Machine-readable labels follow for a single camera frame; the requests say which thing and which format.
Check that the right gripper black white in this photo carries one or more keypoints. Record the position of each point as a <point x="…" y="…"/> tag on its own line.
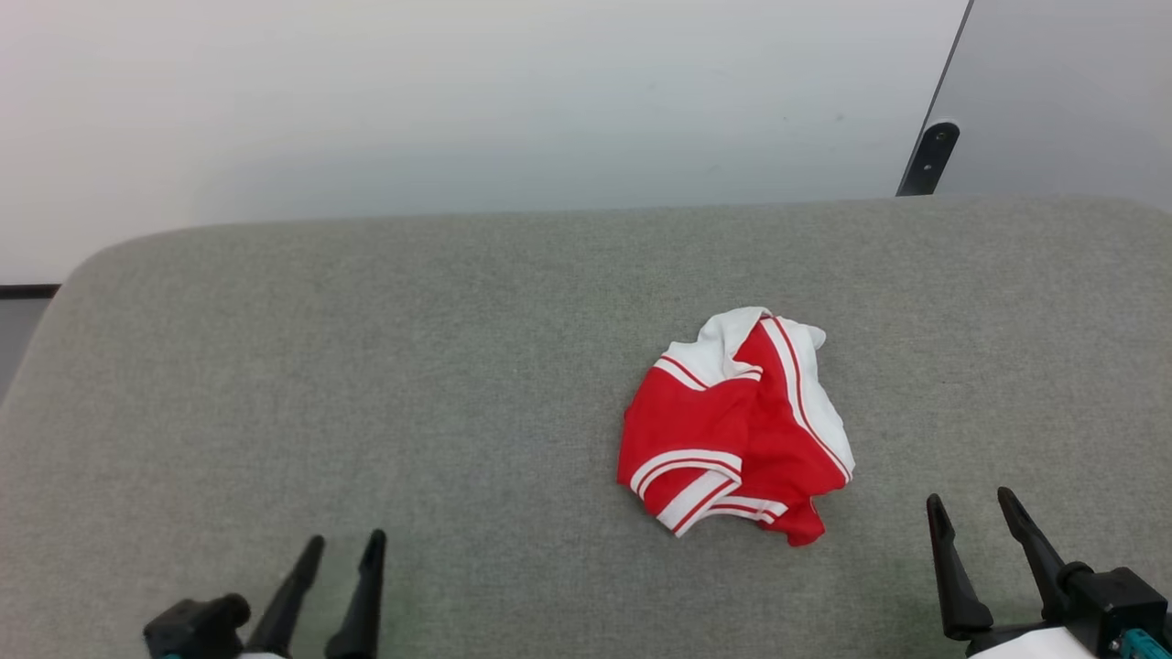
<point x="1117" y="609"/>

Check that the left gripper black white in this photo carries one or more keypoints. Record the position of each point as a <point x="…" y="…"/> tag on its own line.
<point x="197" y="627"/>

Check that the red and white garment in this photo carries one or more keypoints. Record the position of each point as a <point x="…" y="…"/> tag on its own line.
<point x="723" y="430"/>

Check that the grey fabric sofa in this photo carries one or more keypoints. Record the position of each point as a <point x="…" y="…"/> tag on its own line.
<point x="366" y="384"/>

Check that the dark baseboard strip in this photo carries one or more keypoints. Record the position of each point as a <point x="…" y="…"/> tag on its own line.
<point x="27" y="291"/>

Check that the grey partition panel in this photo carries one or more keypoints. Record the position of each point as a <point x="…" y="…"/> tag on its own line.
<point x="1071" y="91"/>

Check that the black metal bracket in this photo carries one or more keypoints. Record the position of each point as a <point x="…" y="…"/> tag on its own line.
<point x="932" y="151"/>

